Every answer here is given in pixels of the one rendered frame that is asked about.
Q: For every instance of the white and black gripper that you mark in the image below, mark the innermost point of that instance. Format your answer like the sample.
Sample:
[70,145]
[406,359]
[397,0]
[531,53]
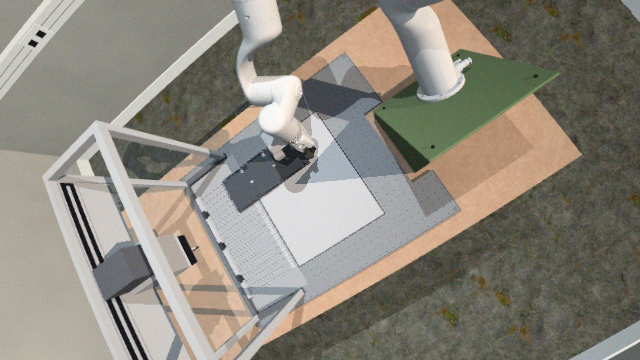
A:
[305,144]

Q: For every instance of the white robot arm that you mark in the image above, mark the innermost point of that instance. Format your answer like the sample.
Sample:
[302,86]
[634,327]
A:
[420,34]

